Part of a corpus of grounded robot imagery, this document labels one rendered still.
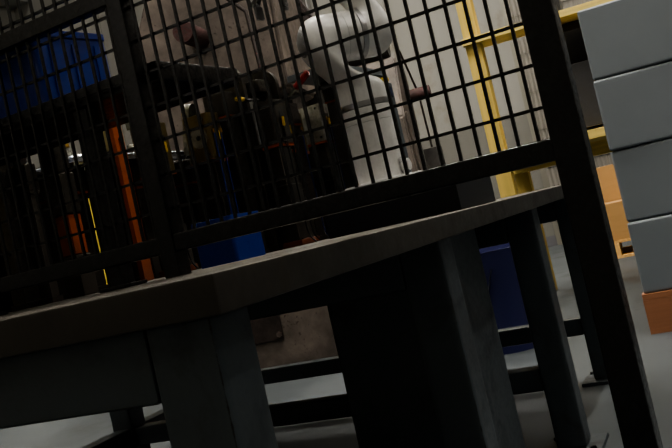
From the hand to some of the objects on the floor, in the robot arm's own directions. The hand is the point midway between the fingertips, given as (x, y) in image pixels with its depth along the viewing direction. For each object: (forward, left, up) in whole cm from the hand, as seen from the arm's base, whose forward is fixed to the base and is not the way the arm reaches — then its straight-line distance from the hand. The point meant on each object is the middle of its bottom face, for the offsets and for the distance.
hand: (272, 12), depth 257 cm
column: (-37, +33, -137) cm, 146 cm away
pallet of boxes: (-107, -215, -146) cm, 281 cm away
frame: (+14, +40, -136) cm, 143 cm away
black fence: (-12, +120, -134) cm, 180 cm away
